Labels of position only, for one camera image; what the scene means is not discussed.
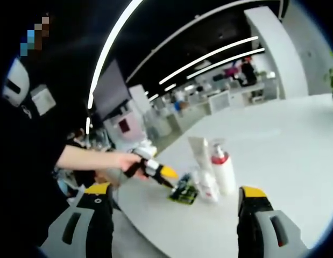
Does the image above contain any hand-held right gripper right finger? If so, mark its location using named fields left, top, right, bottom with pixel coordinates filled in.
left=237, top=185, right=309, bottom=258

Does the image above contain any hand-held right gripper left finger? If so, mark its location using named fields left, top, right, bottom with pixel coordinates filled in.
left=47, top=182, right=115, bottom=258

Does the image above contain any white skincare tube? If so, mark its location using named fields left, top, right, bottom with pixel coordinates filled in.
left=188, top=136, right=213, bottom=173

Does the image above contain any small skincare bottle red label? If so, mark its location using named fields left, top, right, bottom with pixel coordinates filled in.
left=199, top=171, right=220, bottom=204

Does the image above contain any white pump bottle red collar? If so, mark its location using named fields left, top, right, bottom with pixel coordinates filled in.
left=210, top=138, right=237, bottom=196

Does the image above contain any person's left hand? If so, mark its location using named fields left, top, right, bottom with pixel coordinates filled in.
left=114, top=152, right=150, bottom=182

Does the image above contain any green black snack packet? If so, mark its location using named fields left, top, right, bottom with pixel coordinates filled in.
left=167, top=173, right=200, bottom=205

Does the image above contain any pink board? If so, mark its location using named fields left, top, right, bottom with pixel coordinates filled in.
left=112, top=111, right=144, bottom=142

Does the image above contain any large dark screen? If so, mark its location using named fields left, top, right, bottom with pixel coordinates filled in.
left=92, top=59, right=132, bottom=121

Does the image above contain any long curved ceiling light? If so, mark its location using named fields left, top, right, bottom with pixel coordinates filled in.
left=87, top=0, right=141, bottom=110

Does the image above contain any ceiling air conditioner unit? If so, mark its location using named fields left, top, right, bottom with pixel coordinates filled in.
left=30, top=84, right=57, bottom=117

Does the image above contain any ceiling light strip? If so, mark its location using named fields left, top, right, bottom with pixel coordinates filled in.
left=186, top=47, right=265, bottom=80
left=158, top=36, right=259, bottom=85

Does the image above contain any white worn device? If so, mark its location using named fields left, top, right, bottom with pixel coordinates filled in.
left=2, top=58, right=31, bottom=108

